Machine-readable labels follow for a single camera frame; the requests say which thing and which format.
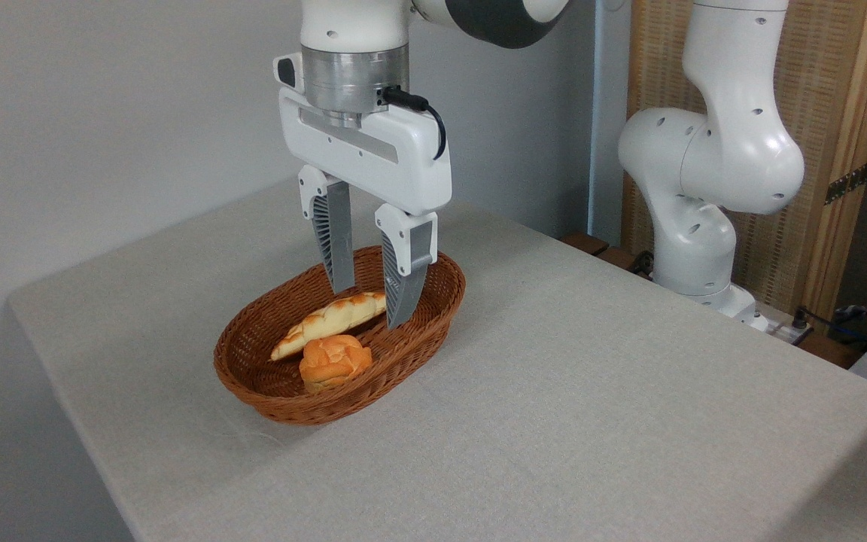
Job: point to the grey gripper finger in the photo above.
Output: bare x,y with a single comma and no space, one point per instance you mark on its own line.
337,233
403,263

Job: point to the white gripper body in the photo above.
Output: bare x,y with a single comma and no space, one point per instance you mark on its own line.
373,162

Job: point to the long braided bread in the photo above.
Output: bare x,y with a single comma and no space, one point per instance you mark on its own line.
320,324

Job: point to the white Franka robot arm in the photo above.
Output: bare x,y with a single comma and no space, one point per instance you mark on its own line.
734,150

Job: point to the round orange bread roll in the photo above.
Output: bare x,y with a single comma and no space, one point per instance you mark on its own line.
332,361

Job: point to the brown wicker basket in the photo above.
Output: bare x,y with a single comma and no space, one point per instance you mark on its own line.
403,354

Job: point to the black metal screen hinge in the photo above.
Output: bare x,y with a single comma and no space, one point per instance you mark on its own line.
847,183

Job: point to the wooden woven folding screen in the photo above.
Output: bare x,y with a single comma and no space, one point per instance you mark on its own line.
825,75

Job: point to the white vertical wall pipe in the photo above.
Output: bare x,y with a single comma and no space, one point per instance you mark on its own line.
599,113

